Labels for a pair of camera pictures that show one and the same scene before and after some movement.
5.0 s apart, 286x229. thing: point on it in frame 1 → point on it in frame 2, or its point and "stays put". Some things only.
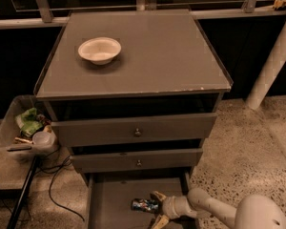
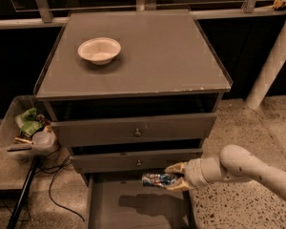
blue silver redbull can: x=144 y=204 → x=157 y=178
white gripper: x=170 y=206 → x=193 y=173
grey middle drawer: x=94 y=160 stays put
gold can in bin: x=22 y=140 stays put
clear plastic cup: x=43 y=139 stays put
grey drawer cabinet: x=133 y=94 stays put
